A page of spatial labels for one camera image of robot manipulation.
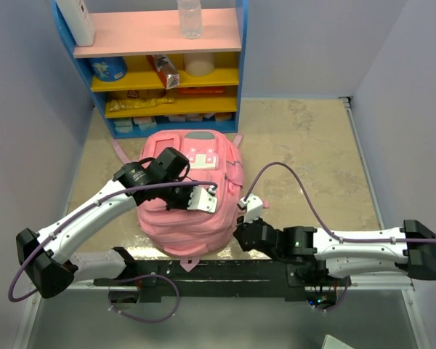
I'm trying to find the pink student backpack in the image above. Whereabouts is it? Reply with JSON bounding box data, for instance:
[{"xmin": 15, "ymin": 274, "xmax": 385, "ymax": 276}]
[{"xmin": 111, "ymin": 129, "xmax": 270, "ymax": 272}]

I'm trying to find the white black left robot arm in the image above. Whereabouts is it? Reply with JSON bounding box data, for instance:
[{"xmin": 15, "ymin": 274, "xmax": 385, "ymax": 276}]
[{"xmin": 16, "ymin": 147, "xmax": 190, "ymax": 299}]

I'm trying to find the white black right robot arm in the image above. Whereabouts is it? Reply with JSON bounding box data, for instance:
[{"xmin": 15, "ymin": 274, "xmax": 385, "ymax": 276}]
[{"xmin": 233, "ymin": 219, "xmax": 436, "ymax": 286}]

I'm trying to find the pale green tissue pack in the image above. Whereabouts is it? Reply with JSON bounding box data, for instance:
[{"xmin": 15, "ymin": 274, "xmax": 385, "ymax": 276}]
[{"xmin": 113, "ymin": 118, "xmax": 134, "ymax": 134}]

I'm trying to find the orange silver snack bag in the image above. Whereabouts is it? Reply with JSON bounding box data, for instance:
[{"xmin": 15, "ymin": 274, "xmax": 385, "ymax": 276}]
[{"xmin": 146, "ymin": 55, "xmax": 180, "ymax": 89}]

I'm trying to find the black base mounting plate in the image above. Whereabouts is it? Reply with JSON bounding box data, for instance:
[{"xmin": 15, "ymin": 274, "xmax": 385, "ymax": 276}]
[{"xmin": 94, "ymin": 257, "xmax": 351, "ymax": 307}]

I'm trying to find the orange flat box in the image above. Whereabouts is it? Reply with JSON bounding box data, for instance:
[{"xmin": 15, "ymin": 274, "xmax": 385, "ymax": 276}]
[{"xmin": 177, "ymin": 86, "xmax": 226, "ymax": 96}]

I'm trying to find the yellow snack packet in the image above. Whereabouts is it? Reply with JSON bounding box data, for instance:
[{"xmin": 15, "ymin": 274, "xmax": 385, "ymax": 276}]
[{"xmin": 107, "ymin": 97, "xmax": 175, "ymax": 112}]

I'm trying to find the red yellow snack box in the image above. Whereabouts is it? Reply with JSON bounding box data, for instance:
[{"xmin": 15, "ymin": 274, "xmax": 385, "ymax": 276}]
[{"xmin": 126, "ymin": 90, "xmax": 142, "ymax": 99}]

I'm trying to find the blue shelf with coloured boards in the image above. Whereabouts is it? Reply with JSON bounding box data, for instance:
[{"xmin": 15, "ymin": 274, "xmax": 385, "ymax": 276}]
[{"xmin": 52, "ymin": 1, "xmax": 248, "ymax": 138}]

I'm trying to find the white paper corner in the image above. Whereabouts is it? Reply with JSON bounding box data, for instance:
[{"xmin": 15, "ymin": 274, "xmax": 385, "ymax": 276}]
[{"xmin": 321, "ymin": 334, "xmax": 352, "ymax": 349}]

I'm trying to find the blue snack canister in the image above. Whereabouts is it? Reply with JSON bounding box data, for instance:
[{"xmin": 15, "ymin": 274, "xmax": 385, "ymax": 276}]
[{"xmin": 88, "ymin": 57, "xmax": 127, "ymax": 82}]

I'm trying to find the clear plastic water bottle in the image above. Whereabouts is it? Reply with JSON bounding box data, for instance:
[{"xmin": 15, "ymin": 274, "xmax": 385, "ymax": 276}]
[{"xmin": 177, "ymin": 0, "xmax": 203, "ymax": 39}]

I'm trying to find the white rectangular device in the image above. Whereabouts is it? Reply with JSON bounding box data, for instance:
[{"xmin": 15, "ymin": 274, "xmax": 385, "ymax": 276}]
[{"xmin": 56, "ymin": 0, "xmax": 96, "ymax": 47}]

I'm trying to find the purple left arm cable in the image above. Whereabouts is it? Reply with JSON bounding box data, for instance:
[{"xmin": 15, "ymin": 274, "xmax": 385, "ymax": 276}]
[{"xmin": 7, "ymin": 180, "xmax": 219, "ymax": 323}]

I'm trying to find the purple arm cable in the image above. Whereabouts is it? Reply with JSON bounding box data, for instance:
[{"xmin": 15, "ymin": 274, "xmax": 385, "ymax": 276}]
[
  {"xmin": 239, "ymin": 161, "xmax": 436, "ymax": 313},
  {"xmin": 7, "ymin": 180, "xmax": 219, "ymax": 323}
]

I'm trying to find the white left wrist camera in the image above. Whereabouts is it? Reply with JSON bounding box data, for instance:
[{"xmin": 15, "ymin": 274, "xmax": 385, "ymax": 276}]
[{"xmin": 187, "ymin": 185, "xmax": 218, "ymax": 214}]

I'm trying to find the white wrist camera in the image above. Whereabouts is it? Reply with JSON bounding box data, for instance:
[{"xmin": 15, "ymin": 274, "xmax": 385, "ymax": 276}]
[
  {"xmin": 187, "ymin": 185, "xmax": 218, "ymax": 214},
  {"xmin": 238, "ymin": 193, "xmax": 269, "ymax": 223}
]

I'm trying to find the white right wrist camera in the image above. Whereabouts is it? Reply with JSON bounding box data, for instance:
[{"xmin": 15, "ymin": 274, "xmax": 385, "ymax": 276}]
[{"xmin": 238, "ymin": 193, "xmax": 269, "ymax": 223}]

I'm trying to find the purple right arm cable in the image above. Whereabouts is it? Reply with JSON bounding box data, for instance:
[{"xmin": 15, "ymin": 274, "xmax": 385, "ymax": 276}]
[{"xmin": 239, "ymin": 161, "xmax": 436, "ymax": 313}]

